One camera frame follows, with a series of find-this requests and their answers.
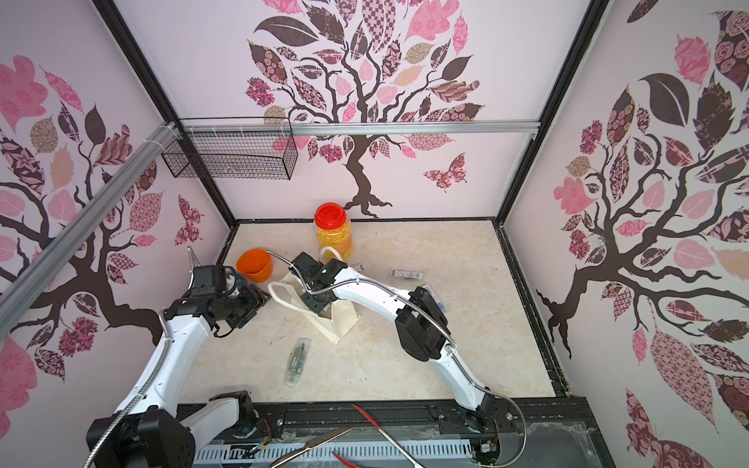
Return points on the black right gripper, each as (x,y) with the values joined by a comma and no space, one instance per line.
(306,268)

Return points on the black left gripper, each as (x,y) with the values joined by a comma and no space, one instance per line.
(256,299)

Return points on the cream canvas tote bag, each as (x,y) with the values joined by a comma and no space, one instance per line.
(333,318)

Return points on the green compass set case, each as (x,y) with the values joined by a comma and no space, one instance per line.
(296,361)

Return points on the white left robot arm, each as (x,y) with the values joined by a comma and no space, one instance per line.
(144,431)

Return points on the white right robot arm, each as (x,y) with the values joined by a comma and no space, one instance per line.
(421,326)

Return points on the compass set case back right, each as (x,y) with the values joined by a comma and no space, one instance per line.
(405,274)

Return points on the orange plastic cup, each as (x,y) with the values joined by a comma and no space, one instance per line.
(255,265)

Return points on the red-lid jar yellow flakes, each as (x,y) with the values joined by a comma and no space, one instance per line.
(333,230)

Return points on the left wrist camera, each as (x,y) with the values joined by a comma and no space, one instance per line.
(214,281)

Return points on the black wire basket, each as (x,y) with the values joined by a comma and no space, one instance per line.
(239,148)

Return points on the white slotted cable duct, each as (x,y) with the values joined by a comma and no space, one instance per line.
(373,451)

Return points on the aluminium rail back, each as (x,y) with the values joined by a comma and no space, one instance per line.
(371,129)

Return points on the aluminium rail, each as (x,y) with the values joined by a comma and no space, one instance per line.
(371,129)
(19,297)

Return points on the aluminium rail left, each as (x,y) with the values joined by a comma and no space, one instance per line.
(19,297)

